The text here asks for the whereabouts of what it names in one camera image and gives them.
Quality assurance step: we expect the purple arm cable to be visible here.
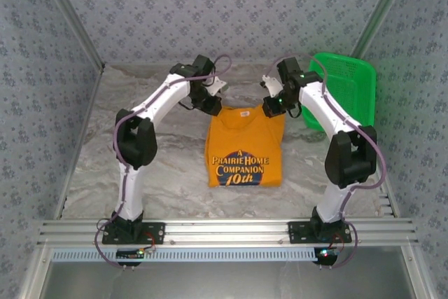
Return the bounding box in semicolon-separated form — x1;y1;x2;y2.
94;54;233;271
263;54;388;270

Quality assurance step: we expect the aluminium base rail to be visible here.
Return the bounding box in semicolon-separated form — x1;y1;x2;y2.
36;217;419;247

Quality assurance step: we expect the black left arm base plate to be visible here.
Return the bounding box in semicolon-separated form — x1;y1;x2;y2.
101;221;166;246

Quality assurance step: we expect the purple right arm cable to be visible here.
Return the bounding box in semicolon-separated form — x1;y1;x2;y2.
263;54;388;270

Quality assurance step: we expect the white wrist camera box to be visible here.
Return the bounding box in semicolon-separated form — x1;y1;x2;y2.
204;74;229;97
259;74;283;99

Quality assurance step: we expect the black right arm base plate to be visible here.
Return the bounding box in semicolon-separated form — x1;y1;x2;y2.
288;221;353;244

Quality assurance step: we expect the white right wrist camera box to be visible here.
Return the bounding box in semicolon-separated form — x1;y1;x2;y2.
259;74;283;99

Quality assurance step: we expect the orange printed t-shirt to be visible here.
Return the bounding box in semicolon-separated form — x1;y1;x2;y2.
204;103;286;189

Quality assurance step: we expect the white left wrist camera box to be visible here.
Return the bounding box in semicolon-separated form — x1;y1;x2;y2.
204;74;229;97

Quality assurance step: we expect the white slotted cable duct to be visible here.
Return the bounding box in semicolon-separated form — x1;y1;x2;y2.
51;246;316;263

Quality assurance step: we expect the aluminium frame post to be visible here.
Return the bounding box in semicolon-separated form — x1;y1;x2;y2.
351;0;418;59
34;0;106;71

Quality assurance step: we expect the green plastic basket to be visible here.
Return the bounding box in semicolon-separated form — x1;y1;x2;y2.
302;52;377;134

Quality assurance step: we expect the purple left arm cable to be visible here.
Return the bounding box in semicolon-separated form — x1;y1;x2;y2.
94;54;233;271

